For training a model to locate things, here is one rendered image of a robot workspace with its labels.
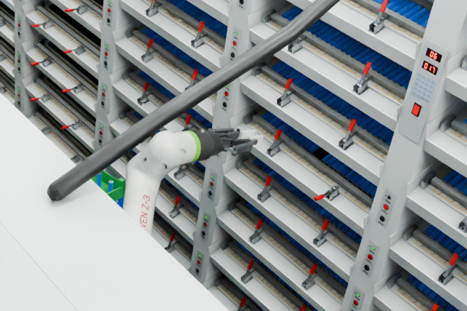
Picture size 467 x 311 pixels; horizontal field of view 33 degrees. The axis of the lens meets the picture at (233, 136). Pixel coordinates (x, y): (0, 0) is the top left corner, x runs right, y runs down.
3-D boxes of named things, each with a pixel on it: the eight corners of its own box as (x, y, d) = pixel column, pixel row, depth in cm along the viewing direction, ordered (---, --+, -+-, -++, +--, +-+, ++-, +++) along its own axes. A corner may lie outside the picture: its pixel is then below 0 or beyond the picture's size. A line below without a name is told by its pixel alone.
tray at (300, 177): (364, 238, 239) (365, 219, 232) (232, 139, 274) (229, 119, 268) (408, 201, 247) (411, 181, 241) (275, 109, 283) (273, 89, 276)
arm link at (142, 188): (159, 260, 213) (122, 245, 208) (137, 277, 220) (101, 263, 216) (173, 155, 236) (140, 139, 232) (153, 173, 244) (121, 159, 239)
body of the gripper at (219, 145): (192, 148, 240) (214, 145, 247) (210, 162, 235) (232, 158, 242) (198, 126, 237) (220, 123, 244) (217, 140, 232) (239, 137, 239)
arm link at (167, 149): (171, 159, 217) (155, 124, 220) (147, 181, 225) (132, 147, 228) (208, 153, 227) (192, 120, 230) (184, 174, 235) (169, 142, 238)
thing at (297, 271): (337, 327, 259) (336, 303, 250) (217, 223, 295) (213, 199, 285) (379, 290, 268) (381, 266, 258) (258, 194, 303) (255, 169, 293)
